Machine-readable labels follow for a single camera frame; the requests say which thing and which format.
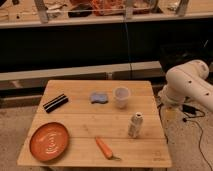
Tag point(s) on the white bottle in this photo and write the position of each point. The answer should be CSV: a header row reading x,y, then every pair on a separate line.
x,y
135,125

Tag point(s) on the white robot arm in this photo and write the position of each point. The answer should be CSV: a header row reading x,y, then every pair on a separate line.
x,y
188,80

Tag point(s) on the blue sponge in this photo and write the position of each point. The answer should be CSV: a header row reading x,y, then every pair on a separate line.
x,y
100,98

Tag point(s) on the translucent plastic cup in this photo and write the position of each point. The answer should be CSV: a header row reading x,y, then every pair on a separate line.
x,y
121,96

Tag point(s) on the wooden table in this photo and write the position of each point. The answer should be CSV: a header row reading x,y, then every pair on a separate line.
x,y
86,121

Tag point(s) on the black striped block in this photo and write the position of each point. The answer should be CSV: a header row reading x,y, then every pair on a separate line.
x,y
55,103

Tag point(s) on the orange carrot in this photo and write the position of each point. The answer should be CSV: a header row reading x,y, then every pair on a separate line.
x,y
107,152

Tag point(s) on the black crate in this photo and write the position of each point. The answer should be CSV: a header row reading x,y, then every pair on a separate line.
x,y
176,54

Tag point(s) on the orange plate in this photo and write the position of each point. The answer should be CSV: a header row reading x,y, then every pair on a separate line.
x,y
49,141

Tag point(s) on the long wooden shelf bench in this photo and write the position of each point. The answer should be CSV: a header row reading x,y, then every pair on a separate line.
x,y
39,78

